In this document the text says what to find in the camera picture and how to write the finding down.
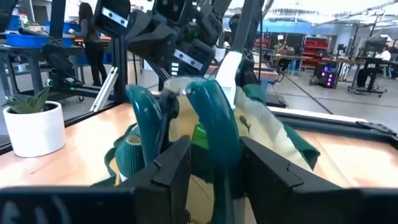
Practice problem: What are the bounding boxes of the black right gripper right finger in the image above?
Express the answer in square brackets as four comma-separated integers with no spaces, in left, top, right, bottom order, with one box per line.
[241,136,343,224]

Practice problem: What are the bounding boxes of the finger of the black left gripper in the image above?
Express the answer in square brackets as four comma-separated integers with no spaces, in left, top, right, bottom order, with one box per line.
[146,37,178,68]
[126,12,175,60]

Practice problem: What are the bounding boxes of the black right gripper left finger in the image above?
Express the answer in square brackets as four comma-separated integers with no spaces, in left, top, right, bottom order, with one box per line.
[119,136,192,224]

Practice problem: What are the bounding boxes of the cream green canvas garden bag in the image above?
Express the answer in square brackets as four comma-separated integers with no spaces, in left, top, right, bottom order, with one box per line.
[93,76,321,224]

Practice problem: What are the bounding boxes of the person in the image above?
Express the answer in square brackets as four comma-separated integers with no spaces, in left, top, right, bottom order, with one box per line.
[68,2,108,87]
[357,45,393,88]

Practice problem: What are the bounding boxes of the black machine purple lights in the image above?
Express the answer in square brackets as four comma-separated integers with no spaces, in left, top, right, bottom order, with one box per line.
[313,63,338,90]

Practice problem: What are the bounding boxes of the blue plastic bin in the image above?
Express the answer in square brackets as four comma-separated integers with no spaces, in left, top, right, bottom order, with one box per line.
[4,30,50,49]

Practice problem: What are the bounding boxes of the red storage shelf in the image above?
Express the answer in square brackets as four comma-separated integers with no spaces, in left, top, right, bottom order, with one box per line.
[300,35,330,69]

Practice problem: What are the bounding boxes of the white pot with succulent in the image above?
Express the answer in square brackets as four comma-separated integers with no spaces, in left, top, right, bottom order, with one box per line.
[1,86,68,158]

